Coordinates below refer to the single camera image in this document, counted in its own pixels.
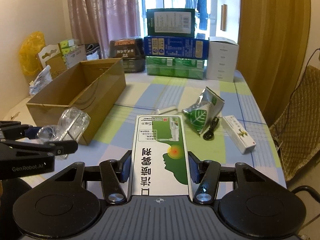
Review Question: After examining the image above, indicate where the clear plastic metal case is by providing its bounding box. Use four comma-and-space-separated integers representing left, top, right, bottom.
36, 107, 91, 144

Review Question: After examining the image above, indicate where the brown curtain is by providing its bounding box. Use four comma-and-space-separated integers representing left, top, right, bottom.
237, 0, 311, 125

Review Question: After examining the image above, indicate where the plaid tablecloth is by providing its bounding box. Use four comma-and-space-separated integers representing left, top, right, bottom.
22, 69, 287, 188

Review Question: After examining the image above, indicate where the black food container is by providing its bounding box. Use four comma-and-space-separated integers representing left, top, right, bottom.
109, 37, 145, 73

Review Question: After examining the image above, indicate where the silver green leaf pouch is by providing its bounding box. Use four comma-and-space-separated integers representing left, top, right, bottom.
182, 87, 225, 135

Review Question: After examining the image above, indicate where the green white medicine box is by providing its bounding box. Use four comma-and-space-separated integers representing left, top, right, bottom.
128, 115, 192, 197

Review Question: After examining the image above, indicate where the white carton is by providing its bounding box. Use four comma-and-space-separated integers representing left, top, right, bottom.
206, 36, 239, 82

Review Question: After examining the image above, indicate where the brown cardboard box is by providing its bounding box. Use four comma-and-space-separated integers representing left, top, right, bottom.
26, 58, 126, 145

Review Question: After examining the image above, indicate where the black cable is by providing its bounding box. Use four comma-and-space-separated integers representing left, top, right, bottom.
202, 115, 221, 142

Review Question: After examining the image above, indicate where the white printed plastic bag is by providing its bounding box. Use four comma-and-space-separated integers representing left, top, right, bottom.
29, 65, 53, 96

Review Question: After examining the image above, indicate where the quilted brown chair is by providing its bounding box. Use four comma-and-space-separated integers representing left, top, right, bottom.
270, 66, 319, 181

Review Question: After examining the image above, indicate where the green tissue boxes stack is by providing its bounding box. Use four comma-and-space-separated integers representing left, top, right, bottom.
59, 39, 80, 55

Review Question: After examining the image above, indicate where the small brown carton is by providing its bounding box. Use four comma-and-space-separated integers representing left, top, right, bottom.
46, 55, 67, 79

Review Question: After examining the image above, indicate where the yellow plastic bag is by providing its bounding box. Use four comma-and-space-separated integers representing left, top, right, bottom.
18, 31, 46, 76

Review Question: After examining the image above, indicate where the pink curtain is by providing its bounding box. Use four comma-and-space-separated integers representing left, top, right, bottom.
67, 0, 141, 58

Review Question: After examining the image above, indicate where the small white case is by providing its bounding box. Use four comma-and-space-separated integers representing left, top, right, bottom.
153, 106, 178, 115

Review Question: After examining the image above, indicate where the green tissue pack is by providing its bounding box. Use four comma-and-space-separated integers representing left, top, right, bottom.
145, 56, 206, 80

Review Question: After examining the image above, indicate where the white slim medicine box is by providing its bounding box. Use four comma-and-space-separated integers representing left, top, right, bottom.
221, 115, 256, 154

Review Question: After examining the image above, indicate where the blue carton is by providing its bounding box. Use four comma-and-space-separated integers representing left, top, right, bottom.
143, 36, 209, 60

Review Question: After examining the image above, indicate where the dark green carton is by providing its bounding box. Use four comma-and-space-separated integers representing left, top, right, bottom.
146, 8, 195, 38

